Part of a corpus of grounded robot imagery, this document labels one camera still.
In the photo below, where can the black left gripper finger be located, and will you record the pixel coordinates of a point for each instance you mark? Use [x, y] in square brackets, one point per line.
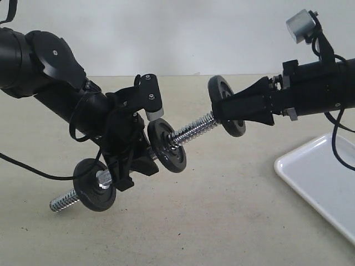
[145, 164]
[120, 175]

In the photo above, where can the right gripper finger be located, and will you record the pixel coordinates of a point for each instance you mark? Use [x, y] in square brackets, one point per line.
[251, 108]
[259, 89]

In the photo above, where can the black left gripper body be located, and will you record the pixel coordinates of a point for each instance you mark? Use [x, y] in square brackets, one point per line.
[123, 139]

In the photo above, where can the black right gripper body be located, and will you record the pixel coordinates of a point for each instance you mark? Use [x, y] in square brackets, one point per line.
[281, 95]

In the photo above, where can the black weight plate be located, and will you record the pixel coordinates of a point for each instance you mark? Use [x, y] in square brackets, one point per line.
[87, 187]
[219, 89]

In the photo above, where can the chrome threaded dumbbell bar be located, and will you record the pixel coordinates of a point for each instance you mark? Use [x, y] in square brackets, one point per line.
[176, 139]

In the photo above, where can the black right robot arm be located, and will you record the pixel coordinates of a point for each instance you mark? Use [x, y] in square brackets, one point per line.
[315, 88]

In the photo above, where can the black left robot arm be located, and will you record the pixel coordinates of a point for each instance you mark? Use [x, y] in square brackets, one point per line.
[40, 64]

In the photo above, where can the black weight plate far end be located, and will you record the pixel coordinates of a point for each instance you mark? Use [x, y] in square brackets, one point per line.
[173, 159]

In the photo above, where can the white rectangular tray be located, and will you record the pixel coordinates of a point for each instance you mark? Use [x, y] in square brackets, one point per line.
[313, 172]

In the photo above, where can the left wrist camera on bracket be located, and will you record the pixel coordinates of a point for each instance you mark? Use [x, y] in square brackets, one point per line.
[143, 95]

